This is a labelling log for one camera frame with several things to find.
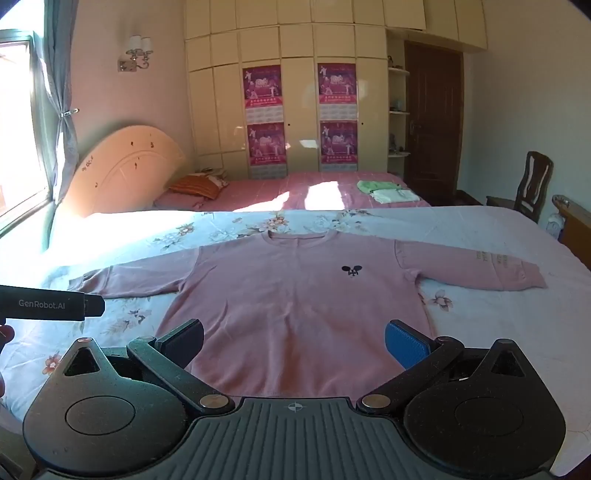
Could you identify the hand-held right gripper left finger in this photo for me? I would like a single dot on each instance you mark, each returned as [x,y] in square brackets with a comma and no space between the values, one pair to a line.
[181,342]

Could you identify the red floral pillow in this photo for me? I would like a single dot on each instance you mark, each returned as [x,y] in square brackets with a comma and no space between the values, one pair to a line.
[218,180]

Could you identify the orange striped pillow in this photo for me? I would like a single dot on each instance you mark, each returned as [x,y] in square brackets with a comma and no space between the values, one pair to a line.
[194,186]

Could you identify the wall lamp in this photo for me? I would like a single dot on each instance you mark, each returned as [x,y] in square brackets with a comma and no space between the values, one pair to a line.
[138,50]

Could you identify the pink long-sleeved sweater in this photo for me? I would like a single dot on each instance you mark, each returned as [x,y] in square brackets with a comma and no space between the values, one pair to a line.
[295,314]

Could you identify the person's left hand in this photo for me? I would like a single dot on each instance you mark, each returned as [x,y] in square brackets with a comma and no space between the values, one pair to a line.
[4,333]

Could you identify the pink checked bed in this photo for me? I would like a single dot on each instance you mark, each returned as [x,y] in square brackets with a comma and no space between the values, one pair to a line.
[277,191]

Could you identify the green folded cloth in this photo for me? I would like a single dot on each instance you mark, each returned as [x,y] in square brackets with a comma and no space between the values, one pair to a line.
[378,186]

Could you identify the window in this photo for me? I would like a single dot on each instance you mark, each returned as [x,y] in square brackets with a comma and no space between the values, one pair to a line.
[18,129]

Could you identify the floral bed sheet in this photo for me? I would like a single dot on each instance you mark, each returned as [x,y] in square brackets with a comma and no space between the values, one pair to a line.
[498,332]

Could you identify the metal curtain tieback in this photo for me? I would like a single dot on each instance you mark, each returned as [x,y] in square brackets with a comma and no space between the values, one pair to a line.
[70,112]

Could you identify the cream wardrobe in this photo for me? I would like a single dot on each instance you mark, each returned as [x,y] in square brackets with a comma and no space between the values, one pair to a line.
[300,92]

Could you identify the white folded cloth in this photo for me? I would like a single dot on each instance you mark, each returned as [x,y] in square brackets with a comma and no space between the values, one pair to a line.
[395,195]

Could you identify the cream wooden headboard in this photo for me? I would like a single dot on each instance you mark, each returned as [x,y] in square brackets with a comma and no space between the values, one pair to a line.
[120,170]

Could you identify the dark wooden door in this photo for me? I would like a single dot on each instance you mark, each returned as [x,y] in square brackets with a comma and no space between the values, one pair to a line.
[434,115]

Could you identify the grey curtain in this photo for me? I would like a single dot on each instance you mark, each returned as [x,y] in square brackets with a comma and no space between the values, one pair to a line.
[57,69]

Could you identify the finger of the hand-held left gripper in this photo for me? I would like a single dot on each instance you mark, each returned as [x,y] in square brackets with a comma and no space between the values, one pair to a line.
[94,306]

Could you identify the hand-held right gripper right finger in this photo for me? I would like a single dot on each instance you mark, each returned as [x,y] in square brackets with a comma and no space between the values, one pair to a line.
[408,344]

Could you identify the dark wooden chair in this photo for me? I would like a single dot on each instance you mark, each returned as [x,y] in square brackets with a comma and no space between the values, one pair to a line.
[535,177]

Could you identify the cream corner shelf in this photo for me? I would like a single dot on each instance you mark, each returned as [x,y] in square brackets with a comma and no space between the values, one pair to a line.
[397,110]

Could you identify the purple wall poster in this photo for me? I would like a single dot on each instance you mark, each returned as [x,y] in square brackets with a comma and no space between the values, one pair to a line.
[339,144]
[262,90]
[266,147]
[337,90]

